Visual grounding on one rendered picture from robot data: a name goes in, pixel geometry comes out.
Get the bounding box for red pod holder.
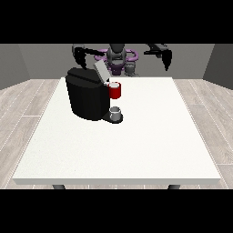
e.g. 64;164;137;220
107;81;123;100

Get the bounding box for black coffee machine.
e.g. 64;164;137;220
65;66;124;124

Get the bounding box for pale grey machine lid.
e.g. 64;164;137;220
93;59;111;83

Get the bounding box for small grey coffee pod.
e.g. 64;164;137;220
124;62;137;76

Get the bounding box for small grey cup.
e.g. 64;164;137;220
108;106;123;122

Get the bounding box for grey robot trunk purple rings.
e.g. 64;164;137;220
93;44;140;76

